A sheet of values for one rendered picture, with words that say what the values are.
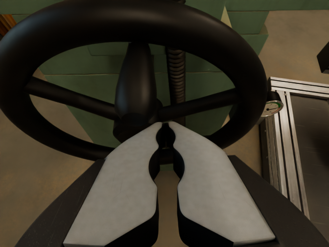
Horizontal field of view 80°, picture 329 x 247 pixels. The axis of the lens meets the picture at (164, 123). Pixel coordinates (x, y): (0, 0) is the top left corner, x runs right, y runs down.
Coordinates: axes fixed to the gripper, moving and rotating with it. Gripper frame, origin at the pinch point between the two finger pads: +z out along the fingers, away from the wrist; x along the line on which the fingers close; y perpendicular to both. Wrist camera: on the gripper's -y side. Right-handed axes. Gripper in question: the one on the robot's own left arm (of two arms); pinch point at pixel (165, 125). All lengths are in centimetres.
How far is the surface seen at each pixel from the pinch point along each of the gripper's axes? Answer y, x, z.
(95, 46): -2.8, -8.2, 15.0
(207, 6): -6.6, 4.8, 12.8
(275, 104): 11.6, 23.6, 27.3
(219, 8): -6.4, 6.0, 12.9
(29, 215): 75, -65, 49
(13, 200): 71, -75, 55
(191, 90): 10.4, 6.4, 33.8
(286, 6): -6.3, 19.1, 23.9
